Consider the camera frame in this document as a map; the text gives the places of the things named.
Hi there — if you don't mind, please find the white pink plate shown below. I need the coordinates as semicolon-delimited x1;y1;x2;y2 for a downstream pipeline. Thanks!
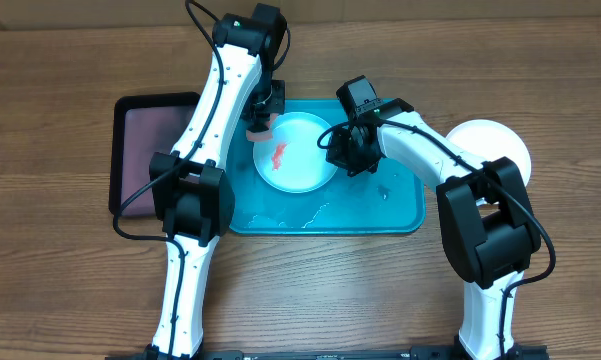
446;119;532;186

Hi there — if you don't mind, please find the teal plastic serving tray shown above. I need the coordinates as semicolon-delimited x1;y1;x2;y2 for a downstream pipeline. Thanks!
225;99;426;235

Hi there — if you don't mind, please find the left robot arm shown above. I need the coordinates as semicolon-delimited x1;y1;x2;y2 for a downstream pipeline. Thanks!
146;3;290;359

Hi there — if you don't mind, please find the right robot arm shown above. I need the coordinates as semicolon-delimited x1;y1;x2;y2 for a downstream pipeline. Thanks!
317;99;550;359

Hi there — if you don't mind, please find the light blue plate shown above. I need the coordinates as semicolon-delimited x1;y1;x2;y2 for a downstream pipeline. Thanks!
253;112;337;194

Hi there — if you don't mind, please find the black rectangular tray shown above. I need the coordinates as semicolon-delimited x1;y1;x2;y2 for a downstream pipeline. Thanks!
109;92;200;214

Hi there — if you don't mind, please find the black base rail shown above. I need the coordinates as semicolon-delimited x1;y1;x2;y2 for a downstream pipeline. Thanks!
105;345;550;360

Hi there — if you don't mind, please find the green and red sponge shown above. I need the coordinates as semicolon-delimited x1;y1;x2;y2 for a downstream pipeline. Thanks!
246;113;278;142

